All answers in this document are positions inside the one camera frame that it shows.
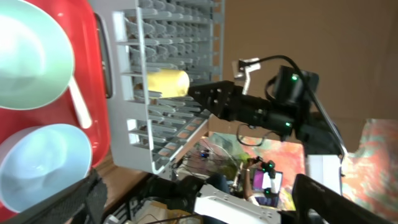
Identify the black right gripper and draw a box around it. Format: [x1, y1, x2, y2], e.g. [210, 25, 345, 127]
[188, 81, 292, 140]

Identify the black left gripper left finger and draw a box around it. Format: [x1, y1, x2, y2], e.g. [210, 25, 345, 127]
[2, 170, 108, 224]

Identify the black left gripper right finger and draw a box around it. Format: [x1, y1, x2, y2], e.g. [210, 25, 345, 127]
[292, 174, 386, 224]

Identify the yellow plastic cup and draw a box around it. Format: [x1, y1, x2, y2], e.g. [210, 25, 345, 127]
[147, 69, 190, 98]

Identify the light blue bowl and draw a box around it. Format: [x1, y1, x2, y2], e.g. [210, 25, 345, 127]
[1, 124, 93, 213]

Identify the white plastic spoon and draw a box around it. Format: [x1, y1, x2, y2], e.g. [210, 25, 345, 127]
[68, 76, 93, 129]

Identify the pale green bowl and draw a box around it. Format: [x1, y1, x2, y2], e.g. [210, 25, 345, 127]
[1, 0, 75, 110]

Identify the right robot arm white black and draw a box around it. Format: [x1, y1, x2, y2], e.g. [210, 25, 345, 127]
[188, 66, 347, 194]

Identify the grey dishwasher rack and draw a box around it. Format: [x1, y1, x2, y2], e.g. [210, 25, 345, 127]
[90, 0, 225, 180]

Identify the red plastic tray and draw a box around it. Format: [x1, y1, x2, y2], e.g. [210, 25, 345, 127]
[0, 0, 112, 214]

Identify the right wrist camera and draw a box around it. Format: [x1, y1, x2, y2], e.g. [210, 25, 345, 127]
[232, 58, 261, 95]

